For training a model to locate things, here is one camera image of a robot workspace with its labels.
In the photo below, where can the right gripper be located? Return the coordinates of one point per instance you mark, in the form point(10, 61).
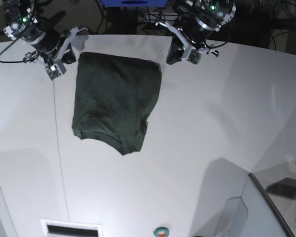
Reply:
point(41, 34)

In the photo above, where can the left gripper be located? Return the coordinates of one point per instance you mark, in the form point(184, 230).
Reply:
point(196, 29)

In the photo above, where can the dark green t-shirt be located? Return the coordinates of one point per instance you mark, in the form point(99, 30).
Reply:
point(114, 97)

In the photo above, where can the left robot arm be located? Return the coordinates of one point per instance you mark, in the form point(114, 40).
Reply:
point(221, 10)

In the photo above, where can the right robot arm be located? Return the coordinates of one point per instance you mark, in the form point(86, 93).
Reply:
point(24, 22)

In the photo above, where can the blue box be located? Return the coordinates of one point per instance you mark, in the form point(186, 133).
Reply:
point(134, 3)

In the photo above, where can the red green emergency button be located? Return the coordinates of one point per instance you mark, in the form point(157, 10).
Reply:
point(161, 232)

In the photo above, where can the grey monitor edge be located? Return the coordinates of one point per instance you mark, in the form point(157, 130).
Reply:
point(280, 193)

